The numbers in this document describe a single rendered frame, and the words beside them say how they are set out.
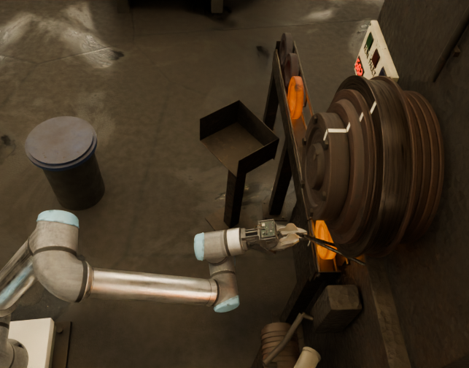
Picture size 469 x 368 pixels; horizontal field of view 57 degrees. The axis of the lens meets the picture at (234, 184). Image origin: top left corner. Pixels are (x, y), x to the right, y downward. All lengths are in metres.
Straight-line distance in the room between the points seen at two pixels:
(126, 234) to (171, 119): 0.84
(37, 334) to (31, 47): 2.09
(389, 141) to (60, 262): 0.89
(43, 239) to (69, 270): 0.12
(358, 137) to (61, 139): 1.49
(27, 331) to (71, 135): 0.87
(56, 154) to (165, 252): 0.70
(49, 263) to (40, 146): 0.97
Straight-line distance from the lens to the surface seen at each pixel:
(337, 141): 1.03
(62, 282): 1.27
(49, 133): 2.20
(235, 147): 1.82
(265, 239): 1.39
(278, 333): 1.54
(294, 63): 2.02
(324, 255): 1.45
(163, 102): 2.86
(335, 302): 1.32
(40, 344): 1.99
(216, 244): 1.43
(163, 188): 2.42
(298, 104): 1.87
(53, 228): 1.32
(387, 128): 0.98
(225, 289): 1.48
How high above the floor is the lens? 1.99
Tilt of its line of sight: 55 degrees down
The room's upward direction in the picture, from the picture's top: 7 degrees clockwise
